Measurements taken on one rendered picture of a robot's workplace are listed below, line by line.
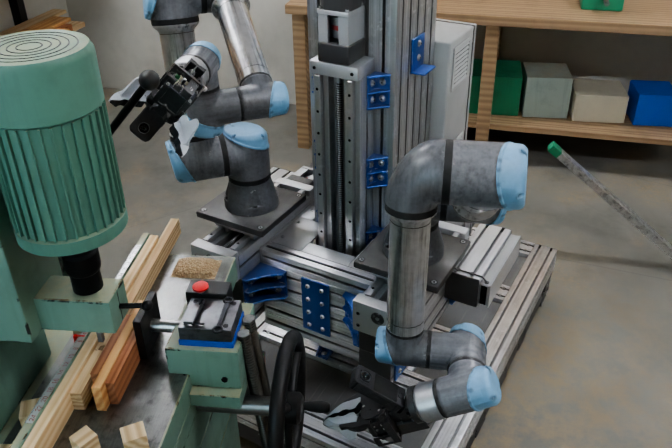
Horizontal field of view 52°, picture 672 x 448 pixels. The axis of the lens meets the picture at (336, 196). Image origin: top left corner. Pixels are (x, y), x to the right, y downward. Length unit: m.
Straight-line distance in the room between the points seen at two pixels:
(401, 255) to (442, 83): 0.78
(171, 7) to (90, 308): 0.79
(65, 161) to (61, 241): 0.13
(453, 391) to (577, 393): 1.32
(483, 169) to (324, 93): 0.66
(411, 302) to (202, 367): 0.40
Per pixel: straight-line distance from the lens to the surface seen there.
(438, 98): 1.96
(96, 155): 1.10
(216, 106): 1.48
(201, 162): 1.80
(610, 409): 2.60
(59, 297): 1.29
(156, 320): 1.35
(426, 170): 1.18
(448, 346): 1.40
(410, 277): 1.29
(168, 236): 1.62
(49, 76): 1.02
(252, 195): 1.87
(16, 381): 1.49
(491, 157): 1.18
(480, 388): 1.32
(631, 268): 3.28
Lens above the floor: 1.81
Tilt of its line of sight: 30 degrees down
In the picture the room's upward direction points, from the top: 1 degrees counter-clockwise
